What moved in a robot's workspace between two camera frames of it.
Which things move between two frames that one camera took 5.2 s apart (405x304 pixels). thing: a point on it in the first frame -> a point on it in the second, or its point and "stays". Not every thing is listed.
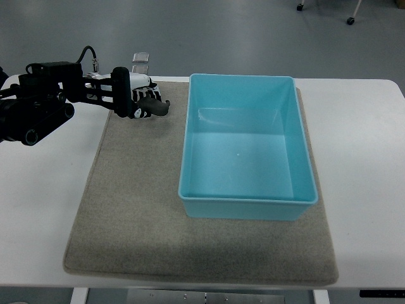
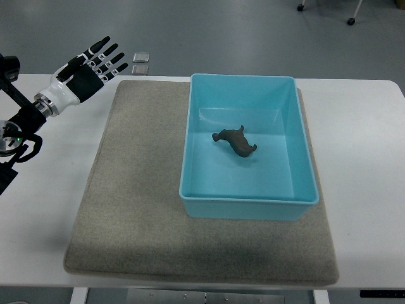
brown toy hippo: (154, 106) -> (236, 140)
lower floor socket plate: (142, 69) stays
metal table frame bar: (197, 296) stays
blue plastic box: (245, 153) stays
